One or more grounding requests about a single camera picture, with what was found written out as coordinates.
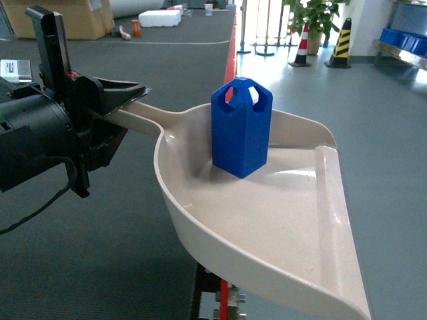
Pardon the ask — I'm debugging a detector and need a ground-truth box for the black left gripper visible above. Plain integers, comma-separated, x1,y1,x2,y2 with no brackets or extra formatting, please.
24,5,151,197

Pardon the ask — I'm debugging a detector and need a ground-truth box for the blue plastic block part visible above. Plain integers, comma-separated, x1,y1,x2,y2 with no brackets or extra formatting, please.
211,77,273,179

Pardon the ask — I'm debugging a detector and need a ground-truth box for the beige plastic dustpan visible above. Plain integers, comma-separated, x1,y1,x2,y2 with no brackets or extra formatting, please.
107,102,371,319

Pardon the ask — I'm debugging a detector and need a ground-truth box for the stainless steel shelf rack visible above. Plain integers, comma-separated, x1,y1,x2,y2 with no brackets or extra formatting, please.
376,1,426,71

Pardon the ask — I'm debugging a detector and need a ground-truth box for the orange cylindrical can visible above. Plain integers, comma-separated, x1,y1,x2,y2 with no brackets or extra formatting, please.
131,19,141,37

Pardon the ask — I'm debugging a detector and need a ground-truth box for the large cardboard box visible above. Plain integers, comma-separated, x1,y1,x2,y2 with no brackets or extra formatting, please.
1,0,115,40

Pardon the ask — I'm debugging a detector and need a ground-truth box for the white foam block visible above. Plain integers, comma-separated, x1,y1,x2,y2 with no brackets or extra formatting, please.
138,10,181,27

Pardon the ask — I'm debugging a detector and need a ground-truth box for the white paper cup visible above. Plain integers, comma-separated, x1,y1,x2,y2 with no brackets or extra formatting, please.
204,3,213,16

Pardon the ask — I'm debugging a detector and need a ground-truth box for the metal barrier stand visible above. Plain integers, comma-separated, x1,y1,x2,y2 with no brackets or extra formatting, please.
234,1,299,57

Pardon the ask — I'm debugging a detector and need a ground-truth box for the red white traffic cone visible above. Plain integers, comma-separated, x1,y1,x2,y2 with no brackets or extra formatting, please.
288,23,311,67

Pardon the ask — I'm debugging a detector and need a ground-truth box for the potted green plant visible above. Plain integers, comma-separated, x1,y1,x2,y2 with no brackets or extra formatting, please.
282,0,350,56

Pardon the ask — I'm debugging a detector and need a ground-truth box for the yellow black traffic cone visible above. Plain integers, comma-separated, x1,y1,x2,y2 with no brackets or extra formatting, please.
324,17,352,69

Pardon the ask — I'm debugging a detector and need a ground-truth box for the blue plastic bin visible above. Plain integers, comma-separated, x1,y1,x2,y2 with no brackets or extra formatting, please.
380,28,427,57

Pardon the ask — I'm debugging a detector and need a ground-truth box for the black cable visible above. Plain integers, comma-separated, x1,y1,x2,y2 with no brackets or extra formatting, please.
0,156,78,235

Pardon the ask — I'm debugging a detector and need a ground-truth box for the wooden handled brush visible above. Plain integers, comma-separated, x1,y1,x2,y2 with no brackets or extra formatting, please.
111,25,131,41

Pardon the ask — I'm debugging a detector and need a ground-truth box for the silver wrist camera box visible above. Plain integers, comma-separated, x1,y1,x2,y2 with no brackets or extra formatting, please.
1,59,32,84

